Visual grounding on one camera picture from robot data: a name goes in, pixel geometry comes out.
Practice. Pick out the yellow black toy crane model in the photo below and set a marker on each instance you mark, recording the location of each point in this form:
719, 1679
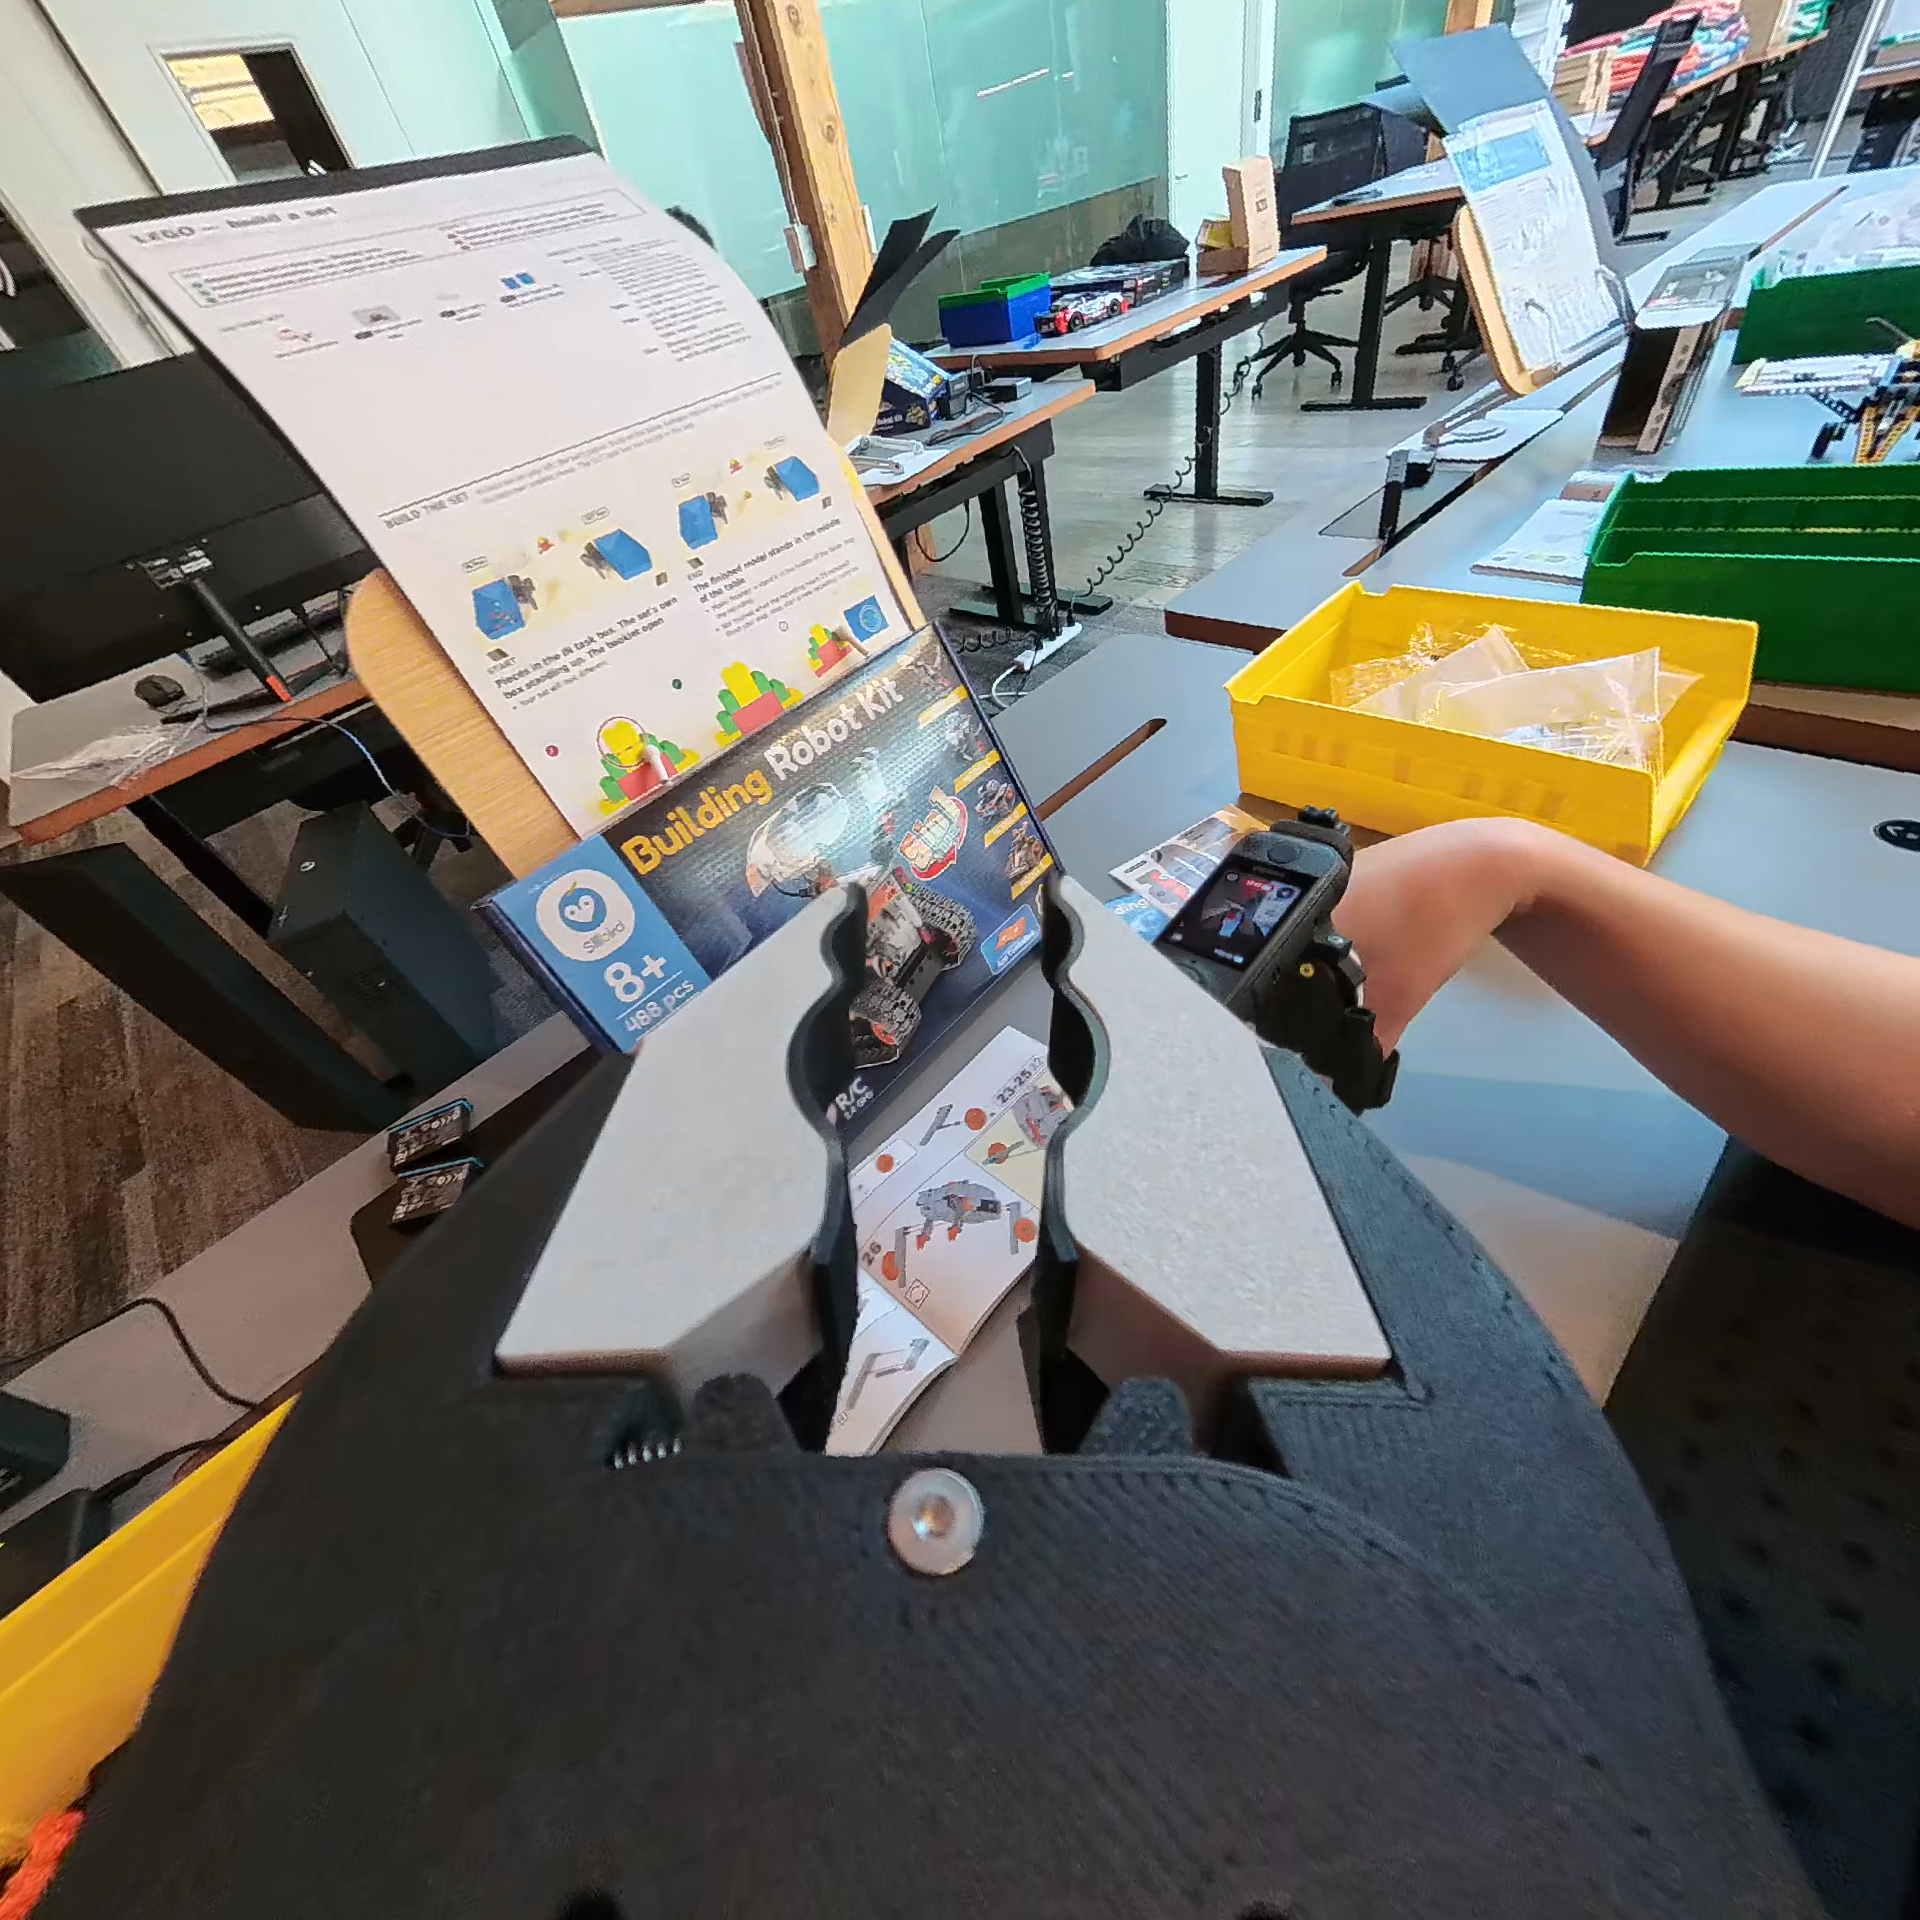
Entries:
1862, 398

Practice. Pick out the person's right hand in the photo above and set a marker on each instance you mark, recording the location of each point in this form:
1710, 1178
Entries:
1442, 900

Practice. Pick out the black computer monitor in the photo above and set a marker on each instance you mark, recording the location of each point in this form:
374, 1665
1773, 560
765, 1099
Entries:
136, 495

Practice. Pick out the white instruction booklet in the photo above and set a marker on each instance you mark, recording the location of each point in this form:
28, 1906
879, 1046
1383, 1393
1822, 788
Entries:
946, 1201

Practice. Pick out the wooden top standing desk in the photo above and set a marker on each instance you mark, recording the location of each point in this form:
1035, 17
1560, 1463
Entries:
1202, 306
991, 427

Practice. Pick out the colourful toy box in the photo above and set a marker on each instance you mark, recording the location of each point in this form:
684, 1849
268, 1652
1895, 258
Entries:
914, 387

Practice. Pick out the clear plastic bag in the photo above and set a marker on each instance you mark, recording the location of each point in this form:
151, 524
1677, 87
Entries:
90, 758

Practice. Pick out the green plastic bin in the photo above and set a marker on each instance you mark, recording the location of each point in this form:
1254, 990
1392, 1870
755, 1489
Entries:
1816, 306
1770, 570

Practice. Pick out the black computer mouse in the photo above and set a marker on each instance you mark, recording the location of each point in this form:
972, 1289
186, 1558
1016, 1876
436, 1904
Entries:
159, 690

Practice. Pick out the black mesh chair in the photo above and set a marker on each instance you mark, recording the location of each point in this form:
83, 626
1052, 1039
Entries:
1786, 1500

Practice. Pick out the board stand with sheet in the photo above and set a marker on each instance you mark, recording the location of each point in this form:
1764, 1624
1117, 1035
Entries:
1547, 225

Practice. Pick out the wooden post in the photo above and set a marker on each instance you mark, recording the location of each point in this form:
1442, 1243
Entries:
803, 150

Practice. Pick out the blue robot kit box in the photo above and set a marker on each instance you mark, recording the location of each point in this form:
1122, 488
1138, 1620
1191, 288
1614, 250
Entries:
704, 839

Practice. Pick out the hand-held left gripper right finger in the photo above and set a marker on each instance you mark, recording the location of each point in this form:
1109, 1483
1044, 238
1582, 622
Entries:
1215, 1201

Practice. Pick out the open cardboard box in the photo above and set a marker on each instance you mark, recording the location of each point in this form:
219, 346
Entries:
1664, 346

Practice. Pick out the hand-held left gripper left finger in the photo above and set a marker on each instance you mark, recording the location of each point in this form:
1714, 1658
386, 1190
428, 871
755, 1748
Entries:
676, 1201

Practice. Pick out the pile of clear plastic bags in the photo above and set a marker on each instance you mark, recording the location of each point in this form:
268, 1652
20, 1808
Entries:
1531, 697

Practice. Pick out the white paper booklet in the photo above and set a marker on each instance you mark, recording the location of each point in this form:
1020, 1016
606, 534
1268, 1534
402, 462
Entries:
1547, 539

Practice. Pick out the sticker sheet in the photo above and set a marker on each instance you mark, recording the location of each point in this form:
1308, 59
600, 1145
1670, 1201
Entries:
1186, 855

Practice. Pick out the wooden top table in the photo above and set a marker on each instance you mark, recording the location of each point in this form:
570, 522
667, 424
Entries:
90, 803

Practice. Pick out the yellow bin with plastic bags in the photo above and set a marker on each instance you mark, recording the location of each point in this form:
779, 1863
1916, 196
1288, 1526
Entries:
1424, 780

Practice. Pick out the adjacent grey table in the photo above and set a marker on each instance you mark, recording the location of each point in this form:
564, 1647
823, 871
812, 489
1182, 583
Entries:
1501, 451

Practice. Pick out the black office chair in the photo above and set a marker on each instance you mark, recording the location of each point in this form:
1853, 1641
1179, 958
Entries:
1330, 166

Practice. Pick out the wooden board stand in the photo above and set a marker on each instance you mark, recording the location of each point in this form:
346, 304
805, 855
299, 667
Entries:
436, 720

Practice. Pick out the white printed instruction sheet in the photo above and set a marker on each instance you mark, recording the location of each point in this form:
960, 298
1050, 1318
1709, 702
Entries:
524, 451

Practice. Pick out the person's right forearm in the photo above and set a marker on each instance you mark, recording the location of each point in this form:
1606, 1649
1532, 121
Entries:
1725, 1020

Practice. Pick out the small cardboard box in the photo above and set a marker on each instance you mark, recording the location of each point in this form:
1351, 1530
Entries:
1242, 218

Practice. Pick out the black computer tower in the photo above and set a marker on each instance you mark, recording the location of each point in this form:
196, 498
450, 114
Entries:
375, 931

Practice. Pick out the white power strip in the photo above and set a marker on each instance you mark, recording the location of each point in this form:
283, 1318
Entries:
1039, 662

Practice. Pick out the blue and green box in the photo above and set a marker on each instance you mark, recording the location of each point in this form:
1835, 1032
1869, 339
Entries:
991, 311

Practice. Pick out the toy car box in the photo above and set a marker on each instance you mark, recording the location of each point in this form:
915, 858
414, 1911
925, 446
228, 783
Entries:
1118, 298

